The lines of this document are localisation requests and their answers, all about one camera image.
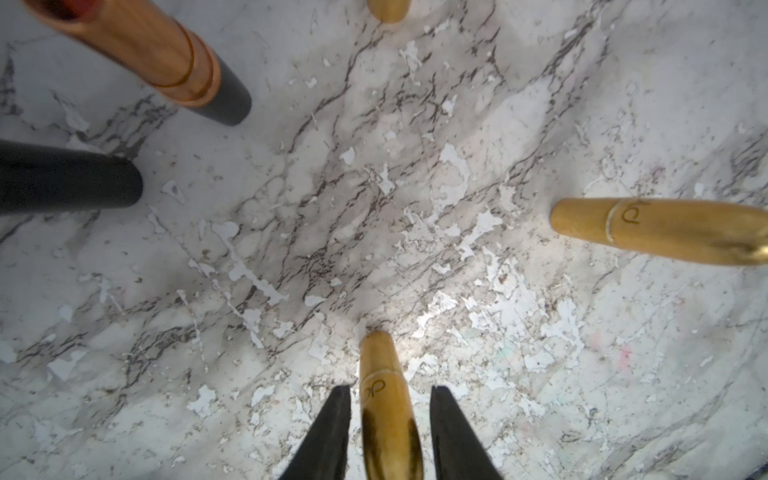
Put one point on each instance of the gold lipstick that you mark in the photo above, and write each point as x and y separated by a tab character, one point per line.
389	11
697	231
391	442

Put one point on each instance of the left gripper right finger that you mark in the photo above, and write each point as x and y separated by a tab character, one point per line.
458	453

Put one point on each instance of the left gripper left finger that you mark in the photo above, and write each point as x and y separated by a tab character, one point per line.
323	451

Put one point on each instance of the black lipstick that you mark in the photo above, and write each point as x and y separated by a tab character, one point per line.
155	47

